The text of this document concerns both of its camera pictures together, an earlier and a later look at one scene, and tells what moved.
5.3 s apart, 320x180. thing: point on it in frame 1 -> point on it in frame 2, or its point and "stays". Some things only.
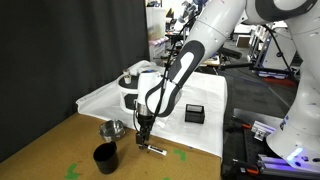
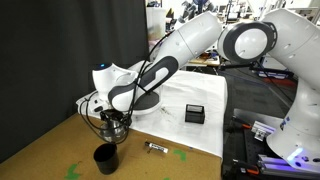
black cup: [106, 157] stays
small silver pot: [112, 130] stays
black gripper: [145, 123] -> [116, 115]
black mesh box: [194, 113] stays
